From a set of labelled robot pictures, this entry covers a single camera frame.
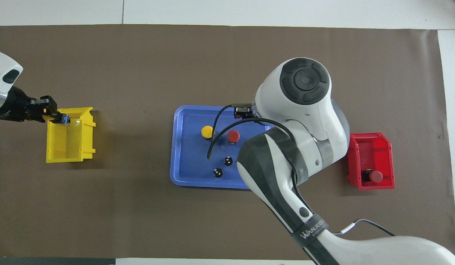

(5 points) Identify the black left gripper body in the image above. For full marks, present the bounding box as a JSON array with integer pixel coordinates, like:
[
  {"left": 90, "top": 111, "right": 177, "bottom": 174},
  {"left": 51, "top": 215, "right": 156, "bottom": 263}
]
[{"left": 0, "top": 85, "right": 42, "bottom": 123}]

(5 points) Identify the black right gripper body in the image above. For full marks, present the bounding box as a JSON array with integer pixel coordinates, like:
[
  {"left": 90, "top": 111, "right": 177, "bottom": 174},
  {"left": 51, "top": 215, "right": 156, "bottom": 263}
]
[{"left": 231, "top": 104, "right": 256, "bottom": 120}]

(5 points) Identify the yellow plastic storage bin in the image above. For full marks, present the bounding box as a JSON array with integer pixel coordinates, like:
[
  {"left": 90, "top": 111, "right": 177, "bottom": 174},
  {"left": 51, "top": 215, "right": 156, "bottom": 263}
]
[{"left": 46, "top": 107, "right": 96, "bottom": 163}]

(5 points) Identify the blue plastic tray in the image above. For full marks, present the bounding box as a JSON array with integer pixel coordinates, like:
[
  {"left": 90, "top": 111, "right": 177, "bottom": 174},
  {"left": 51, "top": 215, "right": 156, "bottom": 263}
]
[{"left": 170, "top": 105, "right": 276, "bottom": 190}]

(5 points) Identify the brown paper table mat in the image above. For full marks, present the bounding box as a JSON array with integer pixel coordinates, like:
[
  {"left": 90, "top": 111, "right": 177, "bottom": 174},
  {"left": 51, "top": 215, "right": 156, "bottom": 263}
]
[{"left": 0, "top": 24, "right": 455, "bottom": 262}]

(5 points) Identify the red plastic storage bin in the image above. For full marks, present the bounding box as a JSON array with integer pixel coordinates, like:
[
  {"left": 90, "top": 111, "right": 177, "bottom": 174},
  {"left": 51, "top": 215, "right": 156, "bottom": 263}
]
[{"left": 347, "top": 132, "right": 395, "bottom": 190}]

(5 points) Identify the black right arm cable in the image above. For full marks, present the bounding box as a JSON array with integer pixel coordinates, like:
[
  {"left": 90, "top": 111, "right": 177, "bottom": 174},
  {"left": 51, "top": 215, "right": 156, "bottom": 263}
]
[{"left": 207, "top": 104, "right": 395, "bottom": 237}]

